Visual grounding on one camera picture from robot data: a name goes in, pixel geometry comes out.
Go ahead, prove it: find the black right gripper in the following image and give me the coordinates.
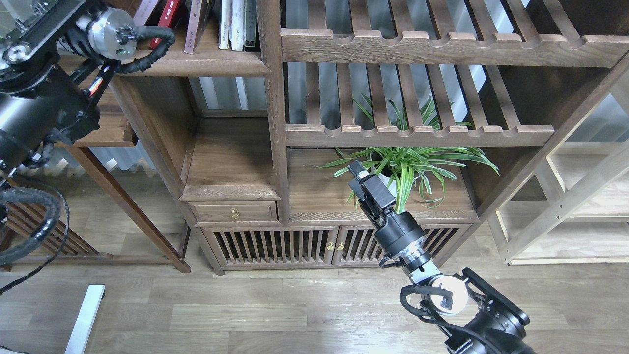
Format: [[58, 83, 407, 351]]
[[348, 160, 396, 229]]

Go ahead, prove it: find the dark maroon book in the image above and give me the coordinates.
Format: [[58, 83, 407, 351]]
[[183, 0, 215, 54]]

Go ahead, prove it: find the red book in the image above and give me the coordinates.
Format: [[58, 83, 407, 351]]
[[156, 0, 186, 29]]

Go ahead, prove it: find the white book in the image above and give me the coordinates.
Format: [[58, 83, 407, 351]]
[[133, 0, 159, 26], [229, 0, 245, 51], [218, 0, 233, 50]]

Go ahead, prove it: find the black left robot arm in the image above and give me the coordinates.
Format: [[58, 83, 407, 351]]
[[0, 0, 176, 265]]

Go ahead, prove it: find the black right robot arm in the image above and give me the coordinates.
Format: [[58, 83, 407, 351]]
[[348, 161, 533, 354]]

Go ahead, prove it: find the light wooden shelf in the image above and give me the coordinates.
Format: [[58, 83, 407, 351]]
[[488, 78, 628, 265]]

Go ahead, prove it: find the green spider plant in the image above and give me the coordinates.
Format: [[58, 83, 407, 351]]
[[317, 93, 499, 214]]

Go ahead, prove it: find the dark wooden bookshelf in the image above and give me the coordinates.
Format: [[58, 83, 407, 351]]
[[110, 0, 628, 275]]

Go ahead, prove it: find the dark green upright book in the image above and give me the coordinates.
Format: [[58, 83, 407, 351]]
[[243, 0, 260, 52]]

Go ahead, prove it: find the dark wooden side table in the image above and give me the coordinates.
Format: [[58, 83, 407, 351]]
[[63, 88, 191, 274]]

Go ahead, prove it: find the dark wooden slatted rack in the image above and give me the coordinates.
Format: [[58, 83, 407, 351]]
[[1, 203, 110, 263]]

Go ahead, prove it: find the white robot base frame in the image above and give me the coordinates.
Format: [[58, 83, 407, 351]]
[[64, 284, 106, 354]]

